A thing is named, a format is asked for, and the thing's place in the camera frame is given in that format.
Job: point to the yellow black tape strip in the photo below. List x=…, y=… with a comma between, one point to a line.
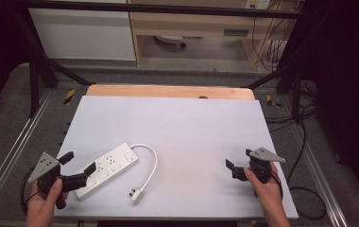
x=272, y=101
x=69, y=96

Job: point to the person's left hand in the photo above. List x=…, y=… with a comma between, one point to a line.
x=40, y=205

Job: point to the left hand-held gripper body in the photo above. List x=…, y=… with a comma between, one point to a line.
x=43, y=166

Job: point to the person's right hand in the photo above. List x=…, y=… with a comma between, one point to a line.
x=269, y=194

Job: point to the white power strip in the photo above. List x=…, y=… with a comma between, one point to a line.
x=110, y=167

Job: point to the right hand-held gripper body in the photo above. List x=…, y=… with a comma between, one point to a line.
x=260, y=168

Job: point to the aluminium floor rail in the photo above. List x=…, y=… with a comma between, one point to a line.
x=17, y=148
x=319, y=176

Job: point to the wooden table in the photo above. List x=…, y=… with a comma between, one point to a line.
x=168, y=92

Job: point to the white plug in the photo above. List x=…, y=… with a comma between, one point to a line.
x=136, y=195

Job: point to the white wall socket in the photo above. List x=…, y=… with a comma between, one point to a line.
x=257, y=3

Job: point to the light wooden desk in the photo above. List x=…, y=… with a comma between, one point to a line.
x=193, y=28

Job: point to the white cabinet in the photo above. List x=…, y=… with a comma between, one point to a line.
x=83, y=34

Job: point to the black metal frame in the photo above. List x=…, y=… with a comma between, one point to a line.
x=168, y=10

